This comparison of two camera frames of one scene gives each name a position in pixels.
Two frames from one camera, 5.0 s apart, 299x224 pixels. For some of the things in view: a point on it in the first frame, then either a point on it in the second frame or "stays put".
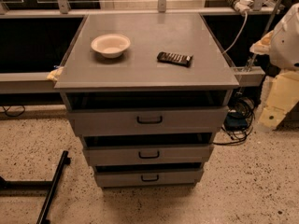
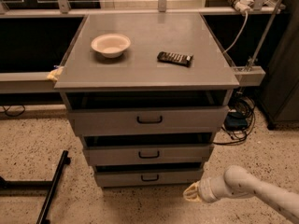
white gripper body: [286, 44] to [205, 189]
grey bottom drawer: [113, 178] stays put
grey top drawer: [143, 121] stays put
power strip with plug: [242, 4] stays put
